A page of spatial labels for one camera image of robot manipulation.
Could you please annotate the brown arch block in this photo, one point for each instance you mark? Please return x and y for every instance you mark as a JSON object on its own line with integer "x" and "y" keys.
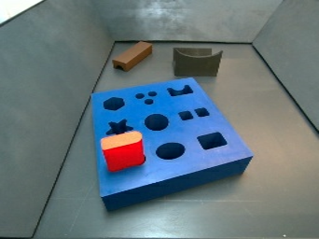
{"x": 131, "y": 57}

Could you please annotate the red block with tan top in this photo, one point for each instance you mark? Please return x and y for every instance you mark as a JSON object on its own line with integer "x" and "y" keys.
{"x": 123, "y": 151}

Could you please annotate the dark grey curved fixture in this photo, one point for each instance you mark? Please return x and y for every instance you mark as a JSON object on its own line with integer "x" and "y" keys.
{"x": 195, "y": 62}

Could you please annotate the blue foam shape-sorter board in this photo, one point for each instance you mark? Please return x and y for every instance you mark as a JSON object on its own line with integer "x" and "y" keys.
{"x": 191, "y": 145}

